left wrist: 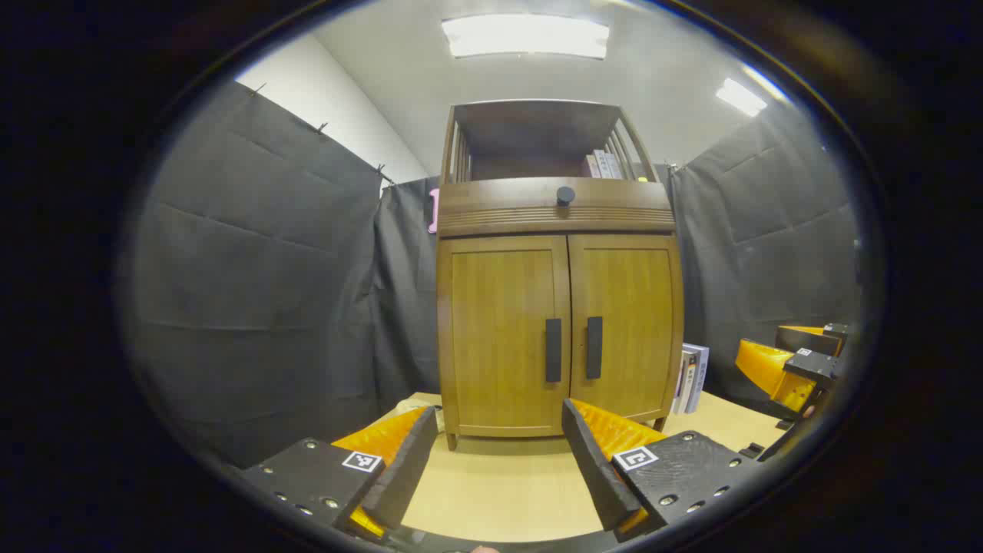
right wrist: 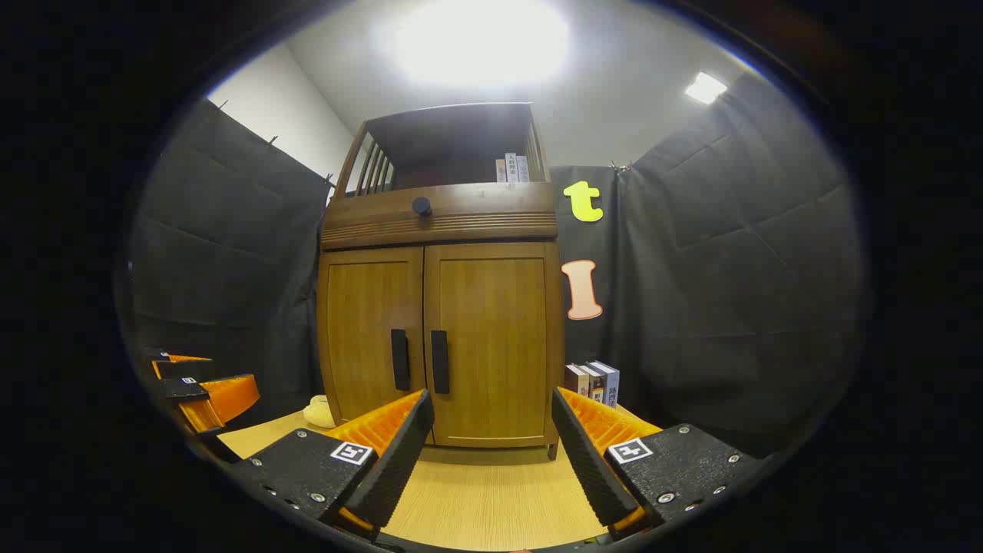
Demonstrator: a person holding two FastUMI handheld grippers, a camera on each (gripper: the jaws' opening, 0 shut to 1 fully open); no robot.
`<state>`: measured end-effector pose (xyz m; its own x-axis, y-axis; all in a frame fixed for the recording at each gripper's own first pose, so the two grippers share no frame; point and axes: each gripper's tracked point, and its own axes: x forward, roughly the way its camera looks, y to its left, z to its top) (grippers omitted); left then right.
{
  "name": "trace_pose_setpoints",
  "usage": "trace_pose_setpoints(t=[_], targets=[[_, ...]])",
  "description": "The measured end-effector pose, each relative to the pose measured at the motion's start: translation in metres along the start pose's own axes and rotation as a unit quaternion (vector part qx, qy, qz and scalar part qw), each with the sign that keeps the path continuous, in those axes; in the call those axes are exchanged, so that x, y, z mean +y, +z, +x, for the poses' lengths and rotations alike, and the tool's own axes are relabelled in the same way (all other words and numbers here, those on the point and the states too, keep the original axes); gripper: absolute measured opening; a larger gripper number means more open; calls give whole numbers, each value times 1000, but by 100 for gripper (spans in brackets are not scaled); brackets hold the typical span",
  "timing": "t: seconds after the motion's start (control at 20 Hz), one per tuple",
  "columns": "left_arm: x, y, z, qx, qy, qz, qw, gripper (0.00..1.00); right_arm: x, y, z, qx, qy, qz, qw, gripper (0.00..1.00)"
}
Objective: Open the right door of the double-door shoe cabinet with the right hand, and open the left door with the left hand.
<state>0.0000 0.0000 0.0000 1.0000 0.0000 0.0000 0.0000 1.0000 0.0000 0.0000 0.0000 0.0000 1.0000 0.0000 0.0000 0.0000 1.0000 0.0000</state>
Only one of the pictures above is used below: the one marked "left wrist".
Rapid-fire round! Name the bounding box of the black door handle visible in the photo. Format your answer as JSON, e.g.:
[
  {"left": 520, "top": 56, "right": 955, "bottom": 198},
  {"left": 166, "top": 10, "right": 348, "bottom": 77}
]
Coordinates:
[
  {"left": 586, "top": 316, "right": 604, "bottom": 380},
  {"left": 545, "top": 318, "right": 563, "bottom": 383}
]

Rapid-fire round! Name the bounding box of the large rectangular ceiling light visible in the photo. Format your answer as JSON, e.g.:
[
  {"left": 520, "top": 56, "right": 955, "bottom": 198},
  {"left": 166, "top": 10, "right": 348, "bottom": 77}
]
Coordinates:
[{"left": 442, "top": 14, "right": 611, "bottom": 61}]

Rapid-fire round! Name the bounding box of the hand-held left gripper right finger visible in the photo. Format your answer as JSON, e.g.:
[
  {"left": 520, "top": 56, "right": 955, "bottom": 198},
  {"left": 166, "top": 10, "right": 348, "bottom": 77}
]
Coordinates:
[{"left": 561, "top": 398, "right": 761, "bottom": 542}]

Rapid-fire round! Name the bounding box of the wooden cabinet drawer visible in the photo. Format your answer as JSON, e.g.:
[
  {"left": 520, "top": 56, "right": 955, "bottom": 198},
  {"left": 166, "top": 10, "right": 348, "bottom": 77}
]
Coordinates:
[{"left": 438, "top": 178, "right": 677, "bottom": 237}]

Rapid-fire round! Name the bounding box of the small ceiling light panel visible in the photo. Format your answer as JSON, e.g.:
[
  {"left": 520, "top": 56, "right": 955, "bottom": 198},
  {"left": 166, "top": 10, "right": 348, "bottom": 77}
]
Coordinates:
[{"left": 716, "top": 77, "right": 769, "bottom": 118}]

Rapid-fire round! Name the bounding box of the wooden shoe cabinet door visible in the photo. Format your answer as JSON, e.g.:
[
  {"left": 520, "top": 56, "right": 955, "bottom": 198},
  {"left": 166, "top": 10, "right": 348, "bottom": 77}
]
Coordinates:
[
  {"left": 438, "top": 236, "right": 571, "bottom": 439},
  {"left": 568, "top": 233, "right": 684, "bottom": 423}
]

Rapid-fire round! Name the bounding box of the wooden double-door shoe cabinet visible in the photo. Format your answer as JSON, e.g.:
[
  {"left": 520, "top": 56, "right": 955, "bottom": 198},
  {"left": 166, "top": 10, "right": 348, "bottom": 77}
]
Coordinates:
[{"left": 435, "top": 98, "right": 686, "bottom": 452}]

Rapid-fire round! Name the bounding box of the black backdrop cloth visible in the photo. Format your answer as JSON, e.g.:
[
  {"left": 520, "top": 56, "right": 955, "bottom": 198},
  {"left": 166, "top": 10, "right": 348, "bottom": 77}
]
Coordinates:
[{"left": 115, "top": 81, "right": 865, "bottom": 469}]

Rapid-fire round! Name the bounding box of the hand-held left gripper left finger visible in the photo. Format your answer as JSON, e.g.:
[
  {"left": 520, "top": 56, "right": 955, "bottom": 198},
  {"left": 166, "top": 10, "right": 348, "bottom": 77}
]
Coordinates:
[{"left": 238, "top": 406, "right": 439, "bottom": 542}]

